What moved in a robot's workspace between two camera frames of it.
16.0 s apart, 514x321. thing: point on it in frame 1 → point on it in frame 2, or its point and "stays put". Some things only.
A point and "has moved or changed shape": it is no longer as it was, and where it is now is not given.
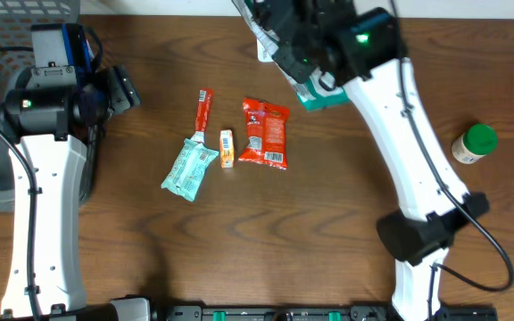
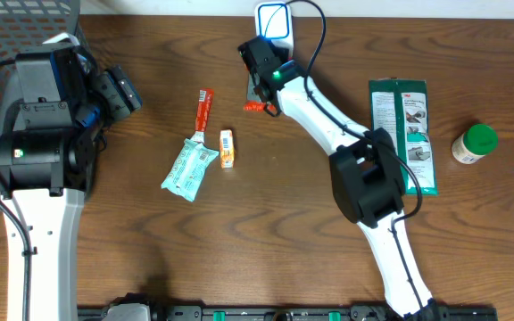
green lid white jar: (478, 141) stays put
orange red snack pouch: (266, 126) has moved or changed shape
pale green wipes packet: (187, 169) stays put
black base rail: (327, 313) stays put
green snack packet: (311, 94) has moved or changed shape
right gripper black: (300, 68) → (255, 80)
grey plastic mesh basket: (2, 23) stays put
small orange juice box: (227, 152) stays put
